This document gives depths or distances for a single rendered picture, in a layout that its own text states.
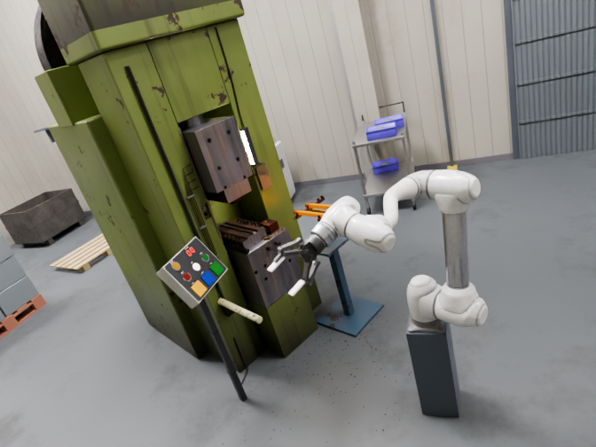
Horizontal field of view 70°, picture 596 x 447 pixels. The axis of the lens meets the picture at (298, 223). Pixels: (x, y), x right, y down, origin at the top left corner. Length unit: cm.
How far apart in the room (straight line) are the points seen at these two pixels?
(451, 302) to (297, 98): 447
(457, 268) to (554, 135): 404
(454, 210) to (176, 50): 182
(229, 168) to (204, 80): 56
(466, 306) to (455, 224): 39
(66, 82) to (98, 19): 77
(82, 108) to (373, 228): 231
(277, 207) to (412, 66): 310
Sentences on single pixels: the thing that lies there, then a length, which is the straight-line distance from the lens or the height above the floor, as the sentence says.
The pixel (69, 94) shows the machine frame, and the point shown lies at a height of 215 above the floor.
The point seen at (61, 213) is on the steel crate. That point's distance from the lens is 848.
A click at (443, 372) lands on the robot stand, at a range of 252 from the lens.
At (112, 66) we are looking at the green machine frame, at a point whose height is 222.
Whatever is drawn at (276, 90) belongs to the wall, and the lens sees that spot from 620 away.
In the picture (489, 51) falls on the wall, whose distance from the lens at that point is 569.
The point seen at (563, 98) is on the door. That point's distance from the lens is 584.
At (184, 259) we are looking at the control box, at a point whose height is 116.
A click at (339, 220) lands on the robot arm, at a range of 156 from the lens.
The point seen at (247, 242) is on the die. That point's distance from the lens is 291.
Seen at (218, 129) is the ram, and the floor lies 172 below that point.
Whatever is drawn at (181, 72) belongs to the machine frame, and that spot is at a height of 209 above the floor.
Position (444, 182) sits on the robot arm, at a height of 141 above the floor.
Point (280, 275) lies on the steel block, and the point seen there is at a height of 63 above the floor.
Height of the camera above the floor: 215
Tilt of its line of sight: 24 degrees down
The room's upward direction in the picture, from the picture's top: 17 degrees counter-clockwise
